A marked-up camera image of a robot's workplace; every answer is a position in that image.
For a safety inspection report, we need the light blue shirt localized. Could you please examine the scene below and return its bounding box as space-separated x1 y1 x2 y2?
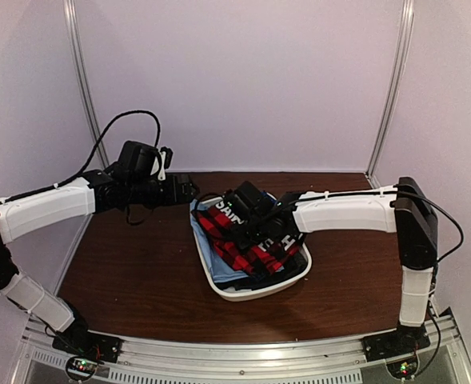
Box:
190 213 248 284

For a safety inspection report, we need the left circuit board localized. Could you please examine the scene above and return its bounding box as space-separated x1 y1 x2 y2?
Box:
65 356 99 382

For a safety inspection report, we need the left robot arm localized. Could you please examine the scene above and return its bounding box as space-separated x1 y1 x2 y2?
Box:
0 170 199 355

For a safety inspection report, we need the left aluminium frame post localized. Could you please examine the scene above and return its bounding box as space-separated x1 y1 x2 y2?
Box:
62 0 110 171

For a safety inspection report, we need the red black plaid shirt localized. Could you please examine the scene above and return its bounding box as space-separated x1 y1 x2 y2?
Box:
190 198 307 283

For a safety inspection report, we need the dark shirt in basin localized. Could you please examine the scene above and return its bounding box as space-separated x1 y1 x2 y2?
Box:
215 253 308 291

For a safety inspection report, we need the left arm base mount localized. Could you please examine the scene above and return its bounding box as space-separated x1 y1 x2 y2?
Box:
52 328 122 363

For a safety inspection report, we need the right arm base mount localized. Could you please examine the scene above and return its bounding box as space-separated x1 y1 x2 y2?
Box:
361 325 430 362

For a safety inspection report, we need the aluminium front rail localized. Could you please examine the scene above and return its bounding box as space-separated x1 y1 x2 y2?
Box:
8 314 471 383

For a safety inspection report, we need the aluminium frame post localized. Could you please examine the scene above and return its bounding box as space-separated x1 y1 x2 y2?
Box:
365 0 415 187
62 0 110 171

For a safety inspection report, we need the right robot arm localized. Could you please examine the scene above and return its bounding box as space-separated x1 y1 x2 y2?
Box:
223 177 438 354

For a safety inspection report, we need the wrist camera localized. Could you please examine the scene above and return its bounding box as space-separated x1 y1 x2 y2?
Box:
114 141 174 182
223 181 273 222

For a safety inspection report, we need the blue plaid shirt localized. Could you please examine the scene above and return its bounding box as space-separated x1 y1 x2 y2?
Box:
260 190 277 209

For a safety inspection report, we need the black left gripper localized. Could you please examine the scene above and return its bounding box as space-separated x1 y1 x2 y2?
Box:
128 173 200 209

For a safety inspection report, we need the circuit board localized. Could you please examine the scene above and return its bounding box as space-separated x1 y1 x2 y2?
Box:
65 356 99 382
386 357 419 380

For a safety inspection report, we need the right circuit board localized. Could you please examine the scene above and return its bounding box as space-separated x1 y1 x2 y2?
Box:
386 357 419 380

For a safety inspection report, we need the white plastic basin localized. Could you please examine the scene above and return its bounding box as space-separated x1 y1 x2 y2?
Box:
194 197 312 302

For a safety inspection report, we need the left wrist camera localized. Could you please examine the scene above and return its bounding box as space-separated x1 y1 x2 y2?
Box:
114 141 174 182

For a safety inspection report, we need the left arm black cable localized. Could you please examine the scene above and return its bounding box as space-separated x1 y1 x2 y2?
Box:
54 111 162 227

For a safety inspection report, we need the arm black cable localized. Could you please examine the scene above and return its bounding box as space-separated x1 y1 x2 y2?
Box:
54 111 162 227
197 187 465 261

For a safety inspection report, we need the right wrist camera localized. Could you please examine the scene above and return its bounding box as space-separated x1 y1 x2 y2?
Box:
223 181 273 222

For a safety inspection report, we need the right aluminium frame post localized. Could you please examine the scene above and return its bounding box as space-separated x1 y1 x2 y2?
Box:
365 0 415 187

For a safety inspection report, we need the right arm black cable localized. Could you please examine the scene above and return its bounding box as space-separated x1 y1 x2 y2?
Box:
197 187 465 261

